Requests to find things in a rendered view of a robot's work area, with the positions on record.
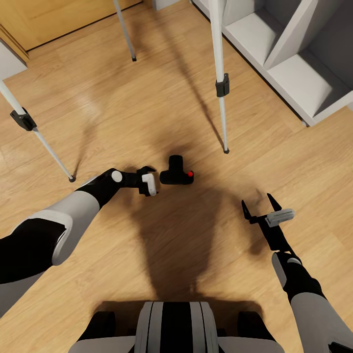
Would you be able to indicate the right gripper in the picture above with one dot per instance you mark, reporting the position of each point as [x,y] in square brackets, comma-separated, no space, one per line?
[269,232]

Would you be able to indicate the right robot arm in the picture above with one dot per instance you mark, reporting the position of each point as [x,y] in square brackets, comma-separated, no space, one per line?
[320,328]

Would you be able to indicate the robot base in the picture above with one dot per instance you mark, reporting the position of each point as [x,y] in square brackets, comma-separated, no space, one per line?
[253,337]

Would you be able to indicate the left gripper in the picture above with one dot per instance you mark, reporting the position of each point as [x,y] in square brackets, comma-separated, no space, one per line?
[143,186]

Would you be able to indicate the bookcase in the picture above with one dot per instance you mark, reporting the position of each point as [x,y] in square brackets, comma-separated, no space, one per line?
[281,55]

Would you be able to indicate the camera tripod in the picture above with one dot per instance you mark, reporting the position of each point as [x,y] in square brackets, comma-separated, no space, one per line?
[23,119]

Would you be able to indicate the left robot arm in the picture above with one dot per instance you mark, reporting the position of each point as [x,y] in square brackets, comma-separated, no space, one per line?
[48,237]

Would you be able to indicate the digital camera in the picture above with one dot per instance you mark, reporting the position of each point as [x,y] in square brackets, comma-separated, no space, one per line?
[175,175]

